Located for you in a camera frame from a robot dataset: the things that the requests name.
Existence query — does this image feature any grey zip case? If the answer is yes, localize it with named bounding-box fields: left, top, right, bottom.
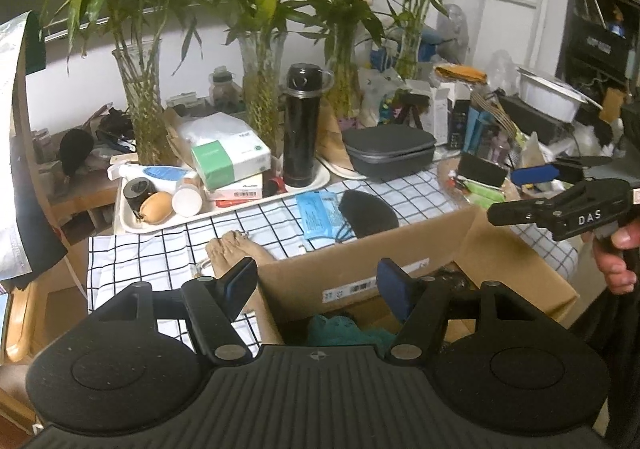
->
left=342, top=124, right=437, bottom=180

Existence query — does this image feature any white plastic tub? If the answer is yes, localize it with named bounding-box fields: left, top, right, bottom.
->
left=517, top=66, right=603, bottom=123

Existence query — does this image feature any green white tissue box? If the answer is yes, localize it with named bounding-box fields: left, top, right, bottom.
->
left=191, top=132, right=272, bottom=191

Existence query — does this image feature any striped ribbon cable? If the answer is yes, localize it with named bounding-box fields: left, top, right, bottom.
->
left=472, top=92, right=521, bottom=135

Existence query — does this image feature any bundle of green packets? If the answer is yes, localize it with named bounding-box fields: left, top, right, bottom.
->
left=462, top=179, right=506, bottom=210

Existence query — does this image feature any wooden chair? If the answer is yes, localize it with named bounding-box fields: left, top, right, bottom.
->
left=0, top=69, right=93, bottom=425

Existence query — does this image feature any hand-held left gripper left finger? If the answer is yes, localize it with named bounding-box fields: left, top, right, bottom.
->
left=90, top=256, right=261, bottom=365

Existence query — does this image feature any black storage shelf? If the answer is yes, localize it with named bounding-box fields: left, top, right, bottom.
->
left=560, top=0, right=640, bottom=95

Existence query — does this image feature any brown cardboard box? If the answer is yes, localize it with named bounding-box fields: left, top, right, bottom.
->
left=255, top=206, right=581, bottom=345

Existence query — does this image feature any black carton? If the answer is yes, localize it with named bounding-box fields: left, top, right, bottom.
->
left=447, top=99, right=472, bottom=150

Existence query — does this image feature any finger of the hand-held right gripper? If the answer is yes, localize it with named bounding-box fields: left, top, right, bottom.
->
left=487, top=185, right=586, bottom=226
left=510, top=163, right=586, bottom=187

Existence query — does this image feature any brown paper bag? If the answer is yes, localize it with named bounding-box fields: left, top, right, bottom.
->
left=316, top=96, right=353, bottom=170

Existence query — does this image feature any white metal rack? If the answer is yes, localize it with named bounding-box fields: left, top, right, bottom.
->
left=482, top=0, right=548, bottom=75

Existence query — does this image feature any orange cloth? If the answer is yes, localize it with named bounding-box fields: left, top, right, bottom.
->
left=434, top=64, right=488, bottom=82

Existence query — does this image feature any black thermos bottle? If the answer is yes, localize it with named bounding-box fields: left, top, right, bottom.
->
left=282, top=63, right=335, bottom=188

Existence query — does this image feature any teal cloth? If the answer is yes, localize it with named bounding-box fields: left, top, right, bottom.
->
left=305, top=314, right=396, bottom=360

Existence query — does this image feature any small black tripod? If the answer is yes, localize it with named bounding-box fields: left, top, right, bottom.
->
left=395, top=93, right=431, bottom=130

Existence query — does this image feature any black tape roll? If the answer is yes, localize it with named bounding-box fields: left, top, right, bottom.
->
left=122, top=178, right=156, bottom=215

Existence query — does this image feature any blue bag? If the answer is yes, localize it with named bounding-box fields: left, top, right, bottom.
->
left=370, top=26, right=453, bottom=77

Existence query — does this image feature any white plastic bag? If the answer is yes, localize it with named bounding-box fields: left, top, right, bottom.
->
left=177, top=112, right=256, bottom=150

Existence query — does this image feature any black cloth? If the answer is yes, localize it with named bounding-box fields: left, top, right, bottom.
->
left=340, top=192, right=401, bottom=237

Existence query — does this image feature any blue face mask packet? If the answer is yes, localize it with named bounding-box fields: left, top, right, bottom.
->
left=295, top=192, right=361, bottom=244

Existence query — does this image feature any black device box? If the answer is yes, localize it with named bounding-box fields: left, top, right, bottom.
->
left=497, top=94, right=566, bottom=142

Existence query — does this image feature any wooden side table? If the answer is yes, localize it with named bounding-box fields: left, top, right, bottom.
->
left=47, top=164, right=123, bottom=230

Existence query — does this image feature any person's right hand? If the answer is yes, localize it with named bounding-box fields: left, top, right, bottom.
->
left=592, top=215, right=640, bottom=295

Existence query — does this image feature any white carton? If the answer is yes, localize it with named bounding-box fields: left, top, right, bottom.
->
left=431, top=82, right=456, bottom=147

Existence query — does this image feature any white printed gift bag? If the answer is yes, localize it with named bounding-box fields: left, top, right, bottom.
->
left=360, top=69, right=416, bottom=127

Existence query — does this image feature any glass vase with bamboo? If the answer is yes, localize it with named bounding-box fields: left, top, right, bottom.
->
left=370, top=0, right=501, bottom=80
left=300, top=0, right=401, bottom=117
left=25, top=0, right=221, bottom=165
left=190, top=0, right=321, bottom=155

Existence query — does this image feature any person's right forearm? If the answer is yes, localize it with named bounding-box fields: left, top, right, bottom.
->
left=570, top=274, right=640, bottom=449

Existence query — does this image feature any brown egg-shaped object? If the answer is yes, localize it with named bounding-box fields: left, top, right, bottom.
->
left=139, top=192, right=175, bottom=225

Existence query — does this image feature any white blue tube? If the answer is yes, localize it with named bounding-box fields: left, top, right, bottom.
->
left=107, top=163, right=201, bottom=182

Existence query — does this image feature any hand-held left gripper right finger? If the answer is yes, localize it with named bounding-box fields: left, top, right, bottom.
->
left=376, top=256, right=556, bottom=362

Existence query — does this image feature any black sponge block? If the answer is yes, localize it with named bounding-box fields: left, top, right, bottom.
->
left=457, top=152, right=508, bottom=187

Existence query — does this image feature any blue carton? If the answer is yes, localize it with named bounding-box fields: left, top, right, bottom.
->
left=465, top=109, right=496, bottom=155

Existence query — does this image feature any pink white flat box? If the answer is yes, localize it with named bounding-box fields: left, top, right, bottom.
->
left=205, top=174, right=263, bottom=202

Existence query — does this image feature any black round object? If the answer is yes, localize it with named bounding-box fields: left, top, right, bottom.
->
left=59, top=128, right=96, bottom=177

